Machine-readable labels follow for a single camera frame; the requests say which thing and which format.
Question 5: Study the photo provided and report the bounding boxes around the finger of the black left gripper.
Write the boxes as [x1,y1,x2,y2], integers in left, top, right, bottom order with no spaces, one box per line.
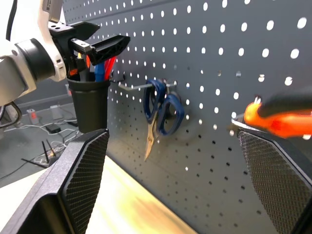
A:
[85,34,131,66]
[72,21,101,41]

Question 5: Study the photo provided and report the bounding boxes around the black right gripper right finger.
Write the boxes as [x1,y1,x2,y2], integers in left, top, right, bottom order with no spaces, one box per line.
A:
[237,128,312,234]

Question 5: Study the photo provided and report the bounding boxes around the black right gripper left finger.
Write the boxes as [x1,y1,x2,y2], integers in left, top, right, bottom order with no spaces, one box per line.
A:
[0,128,110,234]

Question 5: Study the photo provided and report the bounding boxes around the blue handled screwdriver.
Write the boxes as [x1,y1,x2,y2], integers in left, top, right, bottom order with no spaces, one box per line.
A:
[94,62,106,83]

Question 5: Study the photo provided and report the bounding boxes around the orange black handled pliers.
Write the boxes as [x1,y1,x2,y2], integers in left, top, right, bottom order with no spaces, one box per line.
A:
[243,96,312,140]

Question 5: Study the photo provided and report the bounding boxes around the dark blue handled scissors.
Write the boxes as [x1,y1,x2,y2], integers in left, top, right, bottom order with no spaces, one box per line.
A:
[143,78,185,162]

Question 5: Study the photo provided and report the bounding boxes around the dark perforated back panel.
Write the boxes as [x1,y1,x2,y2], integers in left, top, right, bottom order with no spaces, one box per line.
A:
[62,0,312,234]

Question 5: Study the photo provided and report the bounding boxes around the black pen cup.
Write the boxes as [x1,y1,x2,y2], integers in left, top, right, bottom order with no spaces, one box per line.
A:
[67,77,111,134]

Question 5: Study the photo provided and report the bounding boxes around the black router with antennas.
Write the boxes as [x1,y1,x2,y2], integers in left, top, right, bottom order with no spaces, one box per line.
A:
[21,140,60,169]

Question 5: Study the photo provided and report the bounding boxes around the black power adapter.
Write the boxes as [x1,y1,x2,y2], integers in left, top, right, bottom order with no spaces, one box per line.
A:
[45,123,61,135]

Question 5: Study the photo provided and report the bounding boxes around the grey box with red label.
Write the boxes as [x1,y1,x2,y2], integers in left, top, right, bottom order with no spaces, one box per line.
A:
[26,108,39,124]

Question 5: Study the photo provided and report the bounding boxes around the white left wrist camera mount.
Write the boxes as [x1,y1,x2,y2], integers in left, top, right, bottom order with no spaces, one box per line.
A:
[38,0,68,82]

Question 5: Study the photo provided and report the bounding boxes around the black orange handled tool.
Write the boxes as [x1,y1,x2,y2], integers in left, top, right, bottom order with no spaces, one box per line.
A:
[69,53,91,81]

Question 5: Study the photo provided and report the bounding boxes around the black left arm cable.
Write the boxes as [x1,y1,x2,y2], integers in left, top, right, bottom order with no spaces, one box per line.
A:
[5,0,20,41]

